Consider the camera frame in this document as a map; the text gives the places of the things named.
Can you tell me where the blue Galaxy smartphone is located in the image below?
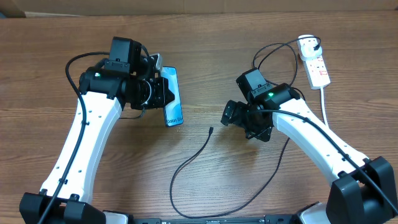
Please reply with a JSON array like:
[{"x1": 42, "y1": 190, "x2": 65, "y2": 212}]
[{"x1": 160, "y1": 66, "x2": 184, "y2": 128}]

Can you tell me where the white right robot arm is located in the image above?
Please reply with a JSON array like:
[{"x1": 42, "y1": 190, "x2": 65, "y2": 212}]
[{"x1": 221, "y1": 68, "x2": 397, "y2": 224}]

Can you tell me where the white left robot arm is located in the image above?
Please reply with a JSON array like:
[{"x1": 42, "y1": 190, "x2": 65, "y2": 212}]
[{"x1": 19, "y1": 37, "x2": 182, "y2": 223}]

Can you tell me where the white charger plug adapter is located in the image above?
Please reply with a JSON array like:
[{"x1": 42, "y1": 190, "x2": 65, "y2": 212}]
[{"x1": 297, "y1": 34, "x2": 323, "y2": 61}]

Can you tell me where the white power strip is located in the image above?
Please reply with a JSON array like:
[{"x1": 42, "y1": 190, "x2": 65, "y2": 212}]
[{"x1": 302, "y1": 55, "x2": 331, "y2": 90}]

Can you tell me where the cardboard panel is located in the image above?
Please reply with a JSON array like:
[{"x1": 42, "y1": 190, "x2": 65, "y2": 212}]
[{"x1": 1, "y1": 0, "x2": 397, "y2": 17}]

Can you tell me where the white power strip cord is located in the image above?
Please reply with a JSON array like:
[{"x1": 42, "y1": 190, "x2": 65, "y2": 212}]
[{"x1": 319, "y1": 86, "x2": 330, "y2": 128}]

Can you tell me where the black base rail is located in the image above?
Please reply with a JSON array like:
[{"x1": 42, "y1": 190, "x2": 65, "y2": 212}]
[{"x1": 128, "y1": 214, "x2": 302, "y2": 224}]

